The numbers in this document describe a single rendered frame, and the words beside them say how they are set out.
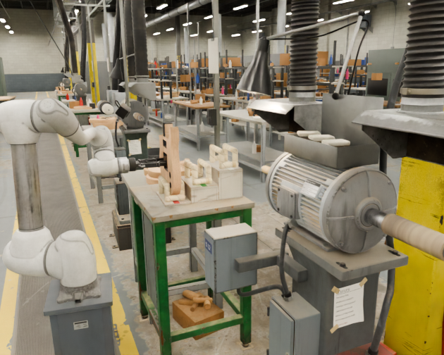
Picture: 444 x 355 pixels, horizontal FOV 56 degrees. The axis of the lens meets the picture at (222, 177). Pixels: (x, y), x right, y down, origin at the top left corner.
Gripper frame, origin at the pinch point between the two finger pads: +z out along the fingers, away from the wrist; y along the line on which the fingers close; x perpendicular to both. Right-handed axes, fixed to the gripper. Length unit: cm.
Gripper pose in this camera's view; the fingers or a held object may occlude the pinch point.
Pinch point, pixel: (165, 161)
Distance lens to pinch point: 235.7
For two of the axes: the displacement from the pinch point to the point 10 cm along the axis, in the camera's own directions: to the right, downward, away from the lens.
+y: 3.3, 2.4, -9.1
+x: -0.2, -9.7, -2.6
